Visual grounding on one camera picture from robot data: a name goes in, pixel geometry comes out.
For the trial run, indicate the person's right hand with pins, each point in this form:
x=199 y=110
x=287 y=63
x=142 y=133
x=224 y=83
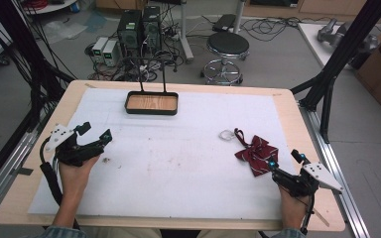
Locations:
x=294 y=208

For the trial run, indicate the white power supply unit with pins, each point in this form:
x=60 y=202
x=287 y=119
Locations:
x=98 y=49
x=110 y=53

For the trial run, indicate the person's left hand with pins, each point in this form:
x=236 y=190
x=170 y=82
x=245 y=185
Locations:
x=74 y=180

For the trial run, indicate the white board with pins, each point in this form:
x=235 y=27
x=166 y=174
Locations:
x=314 y=43

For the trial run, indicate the round white table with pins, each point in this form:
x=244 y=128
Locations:
x=51 y=6

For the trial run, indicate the black stand with wooden tray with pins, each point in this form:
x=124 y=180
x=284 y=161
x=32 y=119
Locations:
x=152 y=103

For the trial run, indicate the aluminium rail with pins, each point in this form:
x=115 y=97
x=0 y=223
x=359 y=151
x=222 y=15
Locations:
x=337 y=165
x=0 y=185

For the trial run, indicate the black tape strip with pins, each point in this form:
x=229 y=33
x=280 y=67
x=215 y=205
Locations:
x=25 y=171

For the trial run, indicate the red striped bow tie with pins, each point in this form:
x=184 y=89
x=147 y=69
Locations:
x=257 y=154

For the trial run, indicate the white table leg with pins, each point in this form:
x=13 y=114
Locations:
x=185 y=36
x=239 y=15

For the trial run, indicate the grey device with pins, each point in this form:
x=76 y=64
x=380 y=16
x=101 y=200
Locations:
x=335 y=33

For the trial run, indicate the flat black box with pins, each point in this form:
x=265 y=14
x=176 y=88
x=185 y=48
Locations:
x=224 y=23

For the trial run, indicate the white foam sheet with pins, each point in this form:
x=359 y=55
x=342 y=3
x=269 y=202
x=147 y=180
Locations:
x=178 y=165

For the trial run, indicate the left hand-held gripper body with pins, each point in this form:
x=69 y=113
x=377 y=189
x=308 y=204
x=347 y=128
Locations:
x=76 y=154

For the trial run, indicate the black computer tower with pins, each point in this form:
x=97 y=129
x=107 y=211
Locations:
x=129 y=31
x=152 y=29

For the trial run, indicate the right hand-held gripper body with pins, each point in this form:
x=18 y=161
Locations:
x=297 y=184

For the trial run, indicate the black round stool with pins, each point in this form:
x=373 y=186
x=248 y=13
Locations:
x=228 y=44

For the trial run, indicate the small clear plastic piece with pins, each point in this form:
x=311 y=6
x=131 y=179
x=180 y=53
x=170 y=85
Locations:
x=226 y=135

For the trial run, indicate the black metal frame stand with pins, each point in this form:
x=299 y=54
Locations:
x=340 y=56
x=29 y=59

